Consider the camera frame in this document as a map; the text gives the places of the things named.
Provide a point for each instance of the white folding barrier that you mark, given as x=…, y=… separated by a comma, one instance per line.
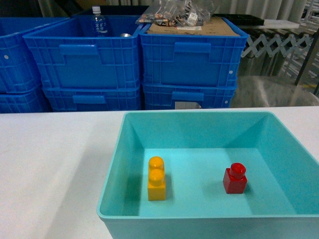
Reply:
x=258, y=45

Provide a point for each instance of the brown cardboard sheet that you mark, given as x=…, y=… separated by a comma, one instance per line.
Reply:
x=211, y=28

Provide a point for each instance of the blue crate upper right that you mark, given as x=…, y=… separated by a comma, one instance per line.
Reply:
x=204, y=58

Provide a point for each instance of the red toy block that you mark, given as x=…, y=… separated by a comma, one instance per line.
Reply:
x=234, y=180

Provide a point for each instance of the yellow toy block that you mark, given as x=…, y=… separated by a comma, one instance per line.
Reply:
x=156, y=179

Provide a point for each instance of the clear water bottle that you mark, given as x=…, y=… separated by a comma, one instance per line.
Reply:
x=99, y=24

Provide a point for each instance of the teal plastic box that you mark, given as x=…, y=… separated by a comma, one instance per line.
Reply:
x=280, y=201

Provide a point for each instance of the blue crate lower middle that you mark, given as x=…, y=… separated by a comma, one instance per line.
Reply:
x=88, y=100

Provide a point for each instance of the blue crate upper left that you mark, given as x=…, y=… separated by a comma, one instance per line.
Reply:
x=18, y=70

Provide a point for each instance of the silver metal can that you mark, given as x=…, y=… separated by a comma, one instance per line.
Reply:
x=125, y=35

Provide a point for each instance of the blue crate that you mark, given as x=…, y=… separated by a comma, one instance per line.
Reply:
x=164, y=97
x=33, y=101
x=88, y=100
x=204, y=58
x=68, y=55
x=18, y=70

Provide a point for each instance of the blue crate upper middle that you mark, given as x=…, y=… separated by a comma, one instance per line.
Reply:
x=68, y=55

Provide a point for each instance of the clear bag of parts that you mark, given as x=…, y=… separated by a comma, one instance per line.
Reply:
x=178, y=13

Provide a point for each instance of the blue crate lower right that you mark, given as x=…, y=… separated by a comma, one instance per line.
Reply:
x=164, y=97

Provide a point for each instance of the blue crate lower left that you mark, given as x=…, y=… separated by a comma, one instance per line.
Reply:
x=33, y=101

